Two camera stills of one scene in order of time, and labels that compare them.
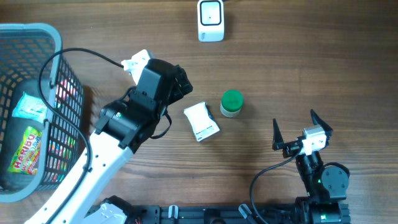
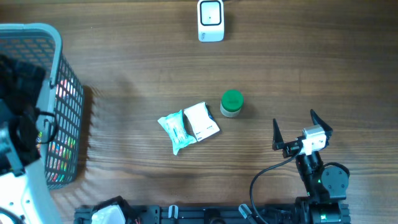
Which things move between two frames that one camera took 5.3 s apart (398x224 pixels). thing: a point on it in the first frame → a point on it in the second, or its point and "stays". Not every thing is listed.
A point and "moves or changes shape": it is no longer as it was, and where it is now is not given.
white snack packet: x=203 y=124 stays
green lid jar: x=231 y=103 stays
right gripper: x=290 y=147 stays
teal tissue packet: x=30 y=107 moves or changes shape
